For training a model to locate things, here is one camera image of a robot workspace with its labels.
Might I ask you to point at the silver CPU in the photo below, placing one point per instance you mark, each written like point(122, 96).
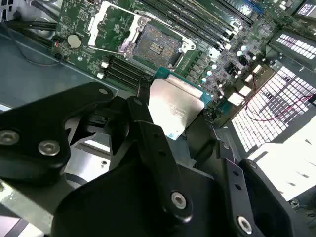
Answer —
point(172, 103)

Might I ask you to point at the metal locking lever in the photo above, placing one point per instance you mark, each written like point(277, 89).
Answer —
point(176, 59)

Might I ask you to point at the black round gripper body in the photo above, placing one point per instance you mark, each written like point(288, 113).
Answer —
point(123, 209)

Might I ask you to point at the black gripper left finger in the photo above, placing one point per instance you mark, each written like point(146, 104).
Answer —
point(150, 148)

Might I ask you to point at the metal socket cover frame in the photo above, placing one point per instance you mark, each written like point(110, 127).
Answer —
point(95, 28)

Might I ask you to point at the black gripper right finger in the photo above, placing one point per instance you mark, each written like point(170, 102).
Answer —
point(261, 197)

